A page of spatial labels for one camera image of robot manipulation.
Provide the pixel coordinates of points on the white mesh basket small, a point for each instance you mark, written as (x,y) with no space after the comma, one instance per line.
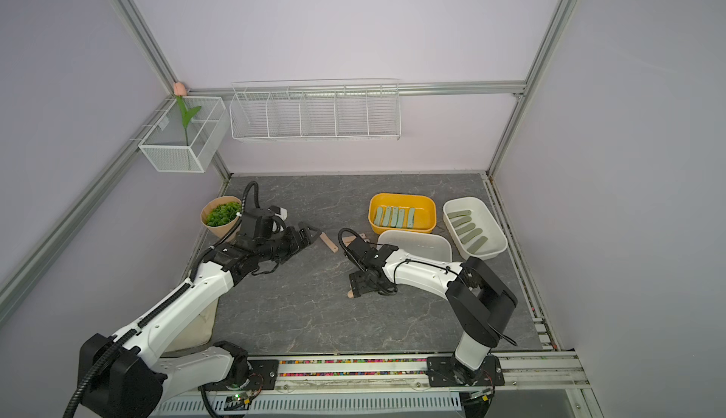
(164,144)

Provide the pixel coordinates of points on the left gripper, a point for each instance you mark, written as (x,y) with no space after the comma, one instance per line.
(295,243)

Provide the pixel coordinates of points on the yellow storage box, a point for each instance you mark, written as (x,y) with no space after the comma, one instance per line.
(425,211)

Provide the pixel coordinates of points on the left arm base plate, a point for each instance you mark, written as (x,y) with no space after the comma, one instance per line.
(252,375)

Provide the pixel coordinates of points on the mint knife long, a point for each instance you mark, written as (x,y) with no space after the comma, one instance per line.
(379,214)

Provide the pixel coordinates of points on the white wire basket long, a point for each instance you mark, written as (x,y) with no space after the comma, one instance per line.
(307,109)

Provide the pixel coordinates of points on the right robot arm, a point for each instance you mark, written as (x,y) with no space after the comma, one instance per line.
(482,303)

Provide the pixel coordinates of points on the pink knife top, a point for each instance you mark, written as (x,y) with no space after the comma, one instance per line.
(349,239)

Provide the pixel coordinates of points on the white storage box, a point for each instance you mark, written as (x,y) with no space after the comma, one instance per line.
(483,219)
(424,245)

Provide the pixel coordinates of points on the pink knife by box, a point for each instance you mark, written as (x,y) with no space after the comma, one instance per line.
(328,242)

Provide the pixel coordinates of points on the olive knife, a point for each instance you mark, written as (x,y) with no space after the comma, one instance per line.
(471,235)
(465,229)
(461,221)
(459,214)
(477,244)

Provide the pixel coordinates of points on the potted green plant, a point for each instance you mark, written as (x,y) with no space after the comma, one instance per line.
(220,215)

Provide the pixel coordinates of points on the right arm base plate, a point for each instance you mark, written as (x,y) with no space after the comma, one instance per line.
(448,372)

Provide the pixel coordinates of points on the mint knife short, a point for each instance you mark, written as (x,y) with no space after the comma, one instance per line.
(401,218)

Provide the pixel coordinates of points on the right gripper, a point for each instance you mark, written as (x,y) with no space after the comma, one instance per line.
(355,285)

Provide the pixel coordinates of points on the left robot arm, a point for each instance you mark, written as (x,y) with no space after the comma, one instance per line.
(125,374)

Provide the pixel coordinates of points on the mint knife bottom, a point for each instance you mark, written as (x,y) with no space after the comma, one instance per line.
(386,221)

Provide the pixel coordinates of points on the artificial tulip flower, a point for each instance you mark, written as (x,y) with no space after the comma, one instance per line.
(187,114)

